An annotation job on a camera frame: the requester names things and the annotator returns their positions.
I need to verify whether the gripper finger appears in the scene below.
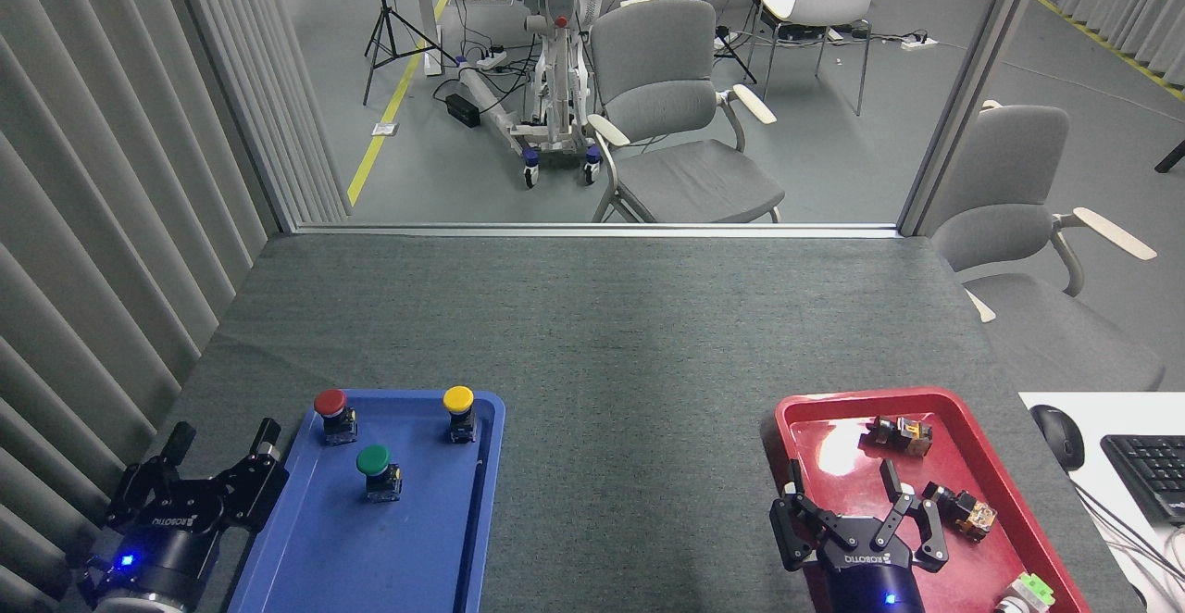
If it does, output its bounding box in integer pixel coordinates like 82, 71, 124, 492
879, 458, 950, 574
209, 418, 290, 532
770, 458, 839, 572
106, 421, 197, 531

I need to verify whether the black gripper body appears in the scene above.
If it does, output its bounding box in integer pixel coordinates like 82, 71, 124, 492
815, 520, 927, 613
79, 488, 249, 613

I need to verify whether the green push button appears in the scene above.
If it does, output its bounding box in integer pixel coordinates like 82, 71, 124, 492
355, 444, 403, 504

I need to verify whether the red push button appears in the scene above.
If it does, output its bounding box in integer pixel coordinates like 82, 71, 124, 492
313, 388, 359, 447

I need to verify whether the yellow push button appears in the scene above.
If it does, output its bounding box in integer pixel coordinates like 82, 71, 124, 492
442, 385, 480, 444

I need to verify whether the red plastic tray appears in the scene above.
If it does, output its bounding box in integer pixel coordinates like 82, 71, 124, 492
773, 387, 1093, 613

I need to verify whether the blue plastic tray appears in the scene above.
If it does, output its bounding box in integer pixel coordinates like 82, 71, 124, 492
227, 389, 507, 613

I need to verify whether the black computer mouse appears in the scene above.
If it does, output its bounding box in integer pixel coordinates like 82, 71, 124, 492
1030, 405, 1086, 472

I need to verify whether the white desk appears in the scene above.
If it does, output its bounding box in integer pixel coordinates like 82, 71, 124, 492
1018, 391, 1185, 613

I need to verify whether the black keyboard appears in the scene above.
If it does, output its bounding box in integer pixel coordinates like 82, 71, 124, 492
1100, 434, 1185, 528

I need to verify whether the grey armchair with cream armrests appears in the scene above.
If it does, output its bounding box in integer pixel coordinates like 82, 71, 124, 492
585, 0, 786, 225
930, 99, 1167, 392

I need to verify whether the black tripod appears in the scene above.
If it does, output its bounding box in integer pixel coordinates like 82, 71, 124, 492
363, 0, 459, 106

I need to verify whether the white stand on wheels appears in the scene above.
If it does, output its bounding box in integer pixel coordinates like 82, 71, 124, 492
458, 0, 621, 190

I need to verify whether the black and orange switch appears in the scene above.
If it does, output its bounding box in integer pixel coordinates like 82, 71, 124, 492
921, 482, 998, 542

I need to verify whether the black switch with orange block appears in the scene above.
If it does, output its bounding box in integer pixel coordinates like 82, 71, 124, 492
866, 415, 934, 458

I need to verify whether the white switch with green cap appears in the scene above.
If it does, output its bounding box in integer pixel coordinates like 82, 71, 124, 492
995, 572, 1056, 613

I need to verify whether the silver frame rail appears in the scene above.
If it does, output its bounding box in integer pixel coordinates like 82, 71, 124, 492
292, 222, 904, 240

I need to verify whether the silver frame post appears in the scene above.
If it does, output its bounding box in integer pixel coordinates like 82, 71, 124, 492
898, 0, 1056, 237

